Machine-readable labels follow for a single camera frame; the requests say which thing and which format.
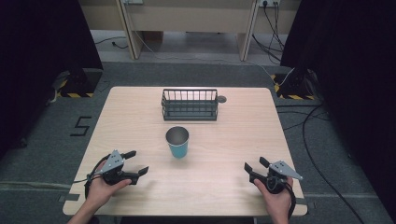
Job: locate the round grey table grommet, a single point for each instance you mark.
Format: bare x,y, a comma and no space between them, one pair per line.
221,99

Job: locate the white wall socket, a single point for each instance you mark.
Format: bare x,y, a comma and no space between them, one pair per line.
269,2

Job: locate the person's right hand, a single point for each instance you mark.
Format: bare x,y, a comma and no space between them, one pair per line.
278,203

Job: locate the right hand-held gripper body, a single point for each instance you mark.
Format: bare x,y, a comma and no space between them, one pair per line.
275,180

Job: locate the beige wooden desk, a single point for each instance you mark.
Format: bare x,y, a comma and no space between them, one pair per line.
193,15

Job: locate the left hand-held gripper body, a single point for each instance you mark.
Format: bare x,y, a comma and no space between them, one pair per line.
113,165

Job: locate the grey tape patch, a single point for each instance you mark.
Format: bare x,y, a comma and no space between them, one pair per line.
69,197

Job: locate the person's left hand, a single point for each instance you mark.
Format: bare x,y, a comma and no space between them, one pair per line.
99,191

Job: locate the black curtain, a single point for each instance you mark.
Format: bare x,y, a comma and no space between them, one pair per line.
40,62
351,77

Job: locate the stand base with hazard tape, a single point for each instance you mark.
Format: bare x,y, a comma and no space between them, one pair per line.
292,87
79,84

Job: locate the blue cup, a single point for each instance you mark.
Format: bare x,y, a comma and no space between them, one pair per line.
178,146

